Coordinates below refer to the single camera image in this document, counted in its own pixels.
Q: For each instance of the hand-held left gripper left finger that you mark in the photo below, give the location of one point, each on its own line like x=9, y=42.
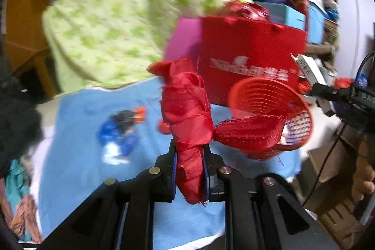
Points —
x=174, y=171

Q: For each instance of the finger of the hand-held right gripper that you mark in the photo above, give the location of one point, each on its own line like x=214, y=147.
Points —
x=325, y=91

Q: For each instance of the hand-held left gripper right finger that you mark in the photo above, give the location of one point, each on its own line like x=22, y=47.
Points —
x=207, y=179

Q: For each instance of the white carton box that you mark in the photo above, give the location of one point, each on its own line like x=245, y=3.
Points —
x=306, y=67

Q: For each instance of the red satin cloth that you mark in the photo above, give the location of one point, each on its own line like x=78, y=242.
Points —
x=187, y=115

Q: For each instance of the red plastic basket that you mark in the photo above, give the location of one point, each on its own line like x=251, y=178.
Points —
x=263, y=94

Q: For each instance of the orange wrapper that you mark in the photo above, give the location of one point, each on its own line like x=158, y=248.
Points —
x=140, y=115

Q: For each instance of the black plastic bag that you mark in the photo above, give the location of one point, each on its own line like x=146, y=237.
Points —
x=123, y=116

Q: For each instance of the person's right hand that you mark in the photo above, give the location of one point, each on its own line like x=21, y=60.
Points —
x=363, y=171

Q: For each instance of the cardboard box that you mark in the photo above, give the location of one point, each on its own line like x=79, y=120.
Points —
x=328, y=156

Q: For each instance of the red dotted fabric scrap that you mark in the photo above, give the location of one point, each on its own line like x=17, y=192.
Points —
x=249, y=132

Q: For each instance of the blue white plastic bag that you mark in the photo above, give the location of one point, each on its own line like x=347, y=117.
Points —
x=117, y=141

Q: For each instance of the light blue box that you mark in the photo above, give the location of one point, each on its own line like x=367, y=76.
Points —
x=281, y=15

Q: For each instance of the red paper bag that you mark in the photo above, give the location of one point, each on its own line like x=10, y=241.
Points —
x=249, y=42

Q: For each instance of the blue blanket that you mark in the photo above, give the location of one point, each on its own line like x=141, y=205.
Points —
x=82, y=173

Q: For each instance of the red patterned cloth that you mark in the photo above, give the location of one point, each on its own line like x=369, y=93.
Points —
x=249, y=8

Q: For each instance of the wooden crate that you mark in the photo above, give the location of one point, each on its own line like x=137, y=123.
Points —
x=342, y=217

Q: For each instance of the magenta pillow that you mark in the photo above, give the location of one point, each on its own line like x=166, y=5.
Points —
x=181, y=42

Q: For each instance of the colourful clothes pile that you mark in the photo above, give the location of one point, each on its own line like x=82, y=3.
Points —
x=17, y=209

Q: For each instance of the green clover quilt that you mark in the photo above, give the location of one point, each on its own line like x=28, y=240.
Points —
x=117, y=18

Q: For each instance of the black cloth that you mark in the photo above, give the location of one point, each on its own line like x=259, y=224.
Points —
x=17, y=121

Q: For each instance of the orange wooden cabinet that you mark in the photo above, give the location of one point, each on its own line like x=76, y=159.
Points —
x=26, y=18

